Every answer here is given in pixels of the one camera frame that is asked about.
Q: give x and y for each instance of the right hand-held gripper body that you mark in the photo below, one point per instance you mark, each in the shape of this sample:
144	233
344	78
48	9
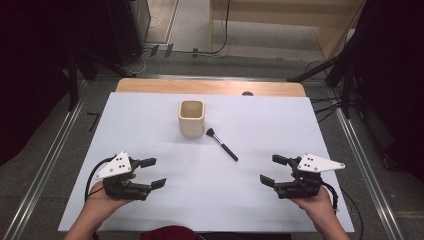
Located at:
305	183

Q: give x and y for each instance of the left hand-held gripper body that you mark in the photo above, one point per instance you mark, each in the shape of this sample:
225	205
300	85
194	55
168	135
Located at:
115	166

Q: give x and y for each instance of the black makeup brush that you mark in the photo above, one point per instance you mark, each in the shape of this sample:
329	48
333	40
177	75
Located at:
222	145

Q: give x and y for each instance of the beige square cup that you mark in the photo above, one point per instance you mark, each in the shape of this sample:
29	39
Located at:
191	125

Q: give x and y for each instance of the person's right hand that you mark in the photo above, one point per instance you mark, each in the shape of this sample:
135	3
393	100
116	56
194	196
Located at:
316	206

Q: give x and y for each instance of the person's left hand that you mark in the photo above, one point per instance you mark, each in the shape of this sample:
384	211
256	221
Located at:
100	205

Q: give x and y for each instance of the white table sheet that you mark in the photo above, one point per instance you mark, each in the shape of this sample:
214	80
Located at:
206	186

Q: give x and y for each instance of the person's dark red clothing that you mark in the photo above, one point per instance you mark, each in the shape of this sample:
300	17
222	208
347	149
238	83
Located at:
170	233

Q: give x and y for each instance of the black tape mark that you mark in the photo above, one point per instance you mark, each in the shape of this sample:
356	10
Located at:
96	118

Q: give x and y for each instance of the dark round table grommet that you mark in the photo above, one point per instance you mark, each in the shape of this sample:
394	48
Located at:
247	93

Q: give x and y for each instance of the wooden table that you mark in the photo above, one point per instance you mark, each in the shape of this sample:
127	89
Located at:
200	86

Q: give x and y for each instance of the black metal stand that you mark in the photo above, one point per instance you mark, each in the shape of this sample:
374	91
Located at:
73	83

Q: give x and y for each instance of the black tripod stand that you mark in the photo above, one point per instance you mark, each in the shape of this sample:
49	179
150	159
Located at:
346	83

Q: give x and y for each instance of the dark curtain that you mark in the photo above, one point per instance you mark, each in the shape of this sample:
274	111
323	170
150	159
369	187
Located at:
33	66
393	83

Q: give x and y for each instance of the black cabinet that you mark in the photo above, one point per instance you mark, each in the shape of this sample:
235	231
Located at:
128	30

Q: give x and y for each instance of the light wooden shelf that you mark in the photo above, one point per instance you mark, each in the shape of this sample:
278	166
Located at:
283	10

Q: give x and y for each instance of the metal floor rail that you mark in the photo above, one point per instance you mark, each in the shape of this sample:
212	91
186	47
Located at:
43	170
366	166

